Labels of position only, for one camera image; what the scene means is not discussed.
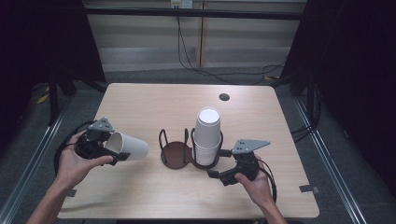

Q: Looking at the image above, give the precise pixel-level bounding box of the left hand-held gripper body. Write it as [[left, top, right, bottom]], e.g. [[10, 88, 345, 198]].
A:
[[74, 116, 120, 165]]

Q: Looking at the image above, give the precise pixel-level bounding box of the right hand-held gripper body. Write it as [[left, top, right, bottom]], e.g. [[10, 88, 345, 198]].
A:
[[218, 138, 271, 188]]

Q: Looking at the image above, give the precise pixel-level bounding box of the single white paper cup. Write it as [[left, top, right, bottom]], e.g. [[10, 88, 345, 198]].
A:
[[104, 131, 150, 162]]

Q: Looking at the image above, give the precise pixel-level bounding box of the stack of white paper cups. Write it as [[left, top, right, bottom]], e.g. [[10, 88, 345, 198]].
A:
[[191, 106, 223, 167]]

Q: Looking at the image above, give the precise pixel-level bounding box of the dark wire double cup holder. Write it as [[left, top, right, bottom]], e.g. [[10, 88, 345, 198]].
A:
[[158, 127, 225, 171]]

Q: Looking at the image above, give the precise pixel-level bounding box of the person's right hand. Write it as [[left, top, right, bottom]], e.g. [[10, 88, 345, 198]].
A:
[[233, 154, 276, 210]]

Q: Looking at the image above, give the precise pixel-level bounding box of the person's left hand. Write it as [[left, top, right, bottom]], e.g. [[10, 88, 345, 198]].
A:
[[55, 130, 115, 189]]

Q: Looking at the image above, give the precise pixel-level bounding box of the black metal stand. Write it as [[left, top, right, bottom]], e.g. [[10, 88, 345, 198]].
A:
[[47, 69, 61, 127]]

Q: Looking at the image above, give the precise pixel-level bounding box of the black curtain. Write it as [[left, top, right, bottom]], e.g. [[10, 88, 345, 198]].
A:
[[0, 0, 107, 153], [270, 0, 396, 190]]

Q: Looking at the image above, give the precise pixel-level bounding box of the black horizontal bar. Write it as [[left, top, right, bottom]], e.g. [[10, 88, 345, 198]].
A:
[[83, 7, 308, 21]]

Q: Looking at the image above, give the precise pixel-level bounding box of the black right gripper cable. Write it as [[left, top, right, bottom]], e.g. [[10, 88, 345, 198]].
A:
[[256, 158, 278, 203]]

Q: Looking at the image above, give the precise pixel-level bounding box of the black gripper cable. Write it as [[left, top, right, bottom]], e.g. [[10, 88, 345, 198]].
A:
[[256, 158, 278, 203], [52, 119, 95, 175]]

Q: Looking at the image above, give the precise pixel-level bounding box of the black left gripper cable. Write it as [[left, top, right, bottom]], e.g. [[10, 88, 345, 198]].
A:
[[52, 119, 95, 175]]

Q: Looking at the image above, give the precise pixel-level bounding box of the metal floor rail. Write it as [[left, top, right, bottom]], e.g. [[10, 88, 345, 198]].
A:
[[0, 99, 74, 224], [292, 96, 372, 224]]

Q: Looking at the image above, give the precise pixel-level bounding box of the bundle of black floor cables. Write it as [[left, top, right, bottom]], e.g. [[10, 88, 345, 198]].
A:
[[290, 83, 324, 145]]

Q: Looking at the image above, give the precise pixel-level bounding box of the black wall cable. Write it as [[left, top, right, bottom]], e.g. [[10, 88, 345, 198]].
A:
[[176, 15, 288, 86]]

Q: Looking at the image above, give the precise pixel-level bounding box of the white wall socket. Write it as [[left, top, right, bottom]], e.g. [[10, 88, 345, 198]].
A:
[[170, 0, 194, 9]]

